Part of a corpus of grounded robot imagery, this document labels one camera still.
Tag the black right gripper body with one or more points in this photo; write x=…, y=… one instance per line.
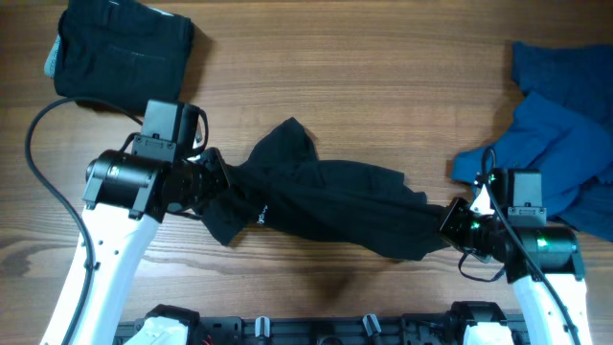
x=467, y=229

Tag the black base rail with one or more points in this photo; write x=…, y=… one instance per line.
x=408, y=329

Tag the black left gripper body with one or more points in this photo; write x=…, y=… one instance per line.
x=206, y=177

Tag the blue polo shirt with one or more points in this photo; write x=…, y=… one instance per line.
x=574, y=157

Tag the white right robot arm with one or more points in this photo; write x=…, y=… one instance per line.
x=542, y=264

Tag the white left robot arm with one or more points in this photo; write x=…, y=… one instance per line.
x=126, y=198

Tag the black t-shirt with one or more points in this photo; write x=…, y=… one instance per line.
x=284, y=185

